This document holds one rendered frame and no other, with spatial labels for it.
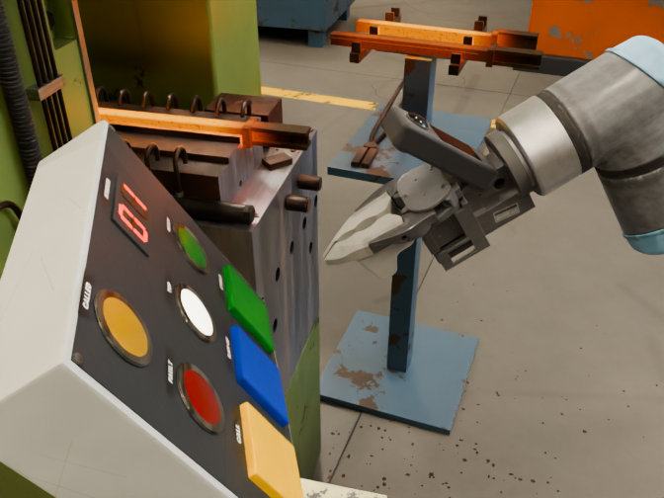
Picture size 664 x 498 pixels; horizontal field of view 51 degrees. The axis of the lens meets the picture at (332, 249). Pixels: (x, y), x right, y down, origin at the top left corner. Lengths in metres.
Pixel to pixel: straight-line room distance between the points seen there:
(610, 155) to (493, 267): 1.90
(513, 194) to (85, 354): 0.45
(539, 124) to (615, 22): 3.80
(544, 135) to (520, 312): 1.76
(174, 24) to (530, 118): 0.85
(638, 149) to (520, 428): 1.39
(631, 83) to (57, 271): 0.51
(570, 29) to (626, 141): 3.79
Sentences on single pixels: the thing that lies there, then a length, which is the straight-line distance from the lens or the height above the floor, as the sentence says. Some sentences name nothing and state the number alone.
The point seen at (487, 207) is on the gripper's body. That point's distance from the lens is 0.72.
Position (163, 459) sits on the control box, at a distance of 0.47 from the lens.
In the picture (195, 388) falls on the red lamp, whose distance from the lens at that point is 0.52.
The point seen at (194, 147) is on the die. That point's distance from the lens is 1.12.
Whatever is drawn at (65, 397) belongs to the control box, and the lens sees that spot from 0.43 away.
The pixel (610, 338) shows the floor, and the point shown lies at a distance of 2.39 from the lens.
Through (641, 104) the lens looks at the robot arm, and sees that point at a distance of 0.70.
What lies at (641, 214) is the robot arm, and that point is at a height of 1.10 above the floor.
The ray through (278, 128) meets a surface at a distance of 1.11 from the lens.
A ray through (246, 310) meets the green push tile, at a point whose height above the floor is 1.02.
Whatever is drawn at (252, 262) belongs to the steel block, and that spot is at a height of 0.86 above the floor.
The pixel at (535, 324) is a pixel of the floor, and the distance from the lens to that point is 2.37.
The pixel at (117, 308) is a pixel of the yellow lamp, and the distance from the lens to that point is 0.48.
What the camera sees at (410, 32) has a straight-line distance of 1.61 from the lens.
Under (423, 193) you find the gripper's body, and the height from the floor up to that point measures 1.13.
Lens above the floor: 1.46
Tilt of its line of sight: 34 degrees down
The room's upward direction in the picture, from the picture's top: straight up
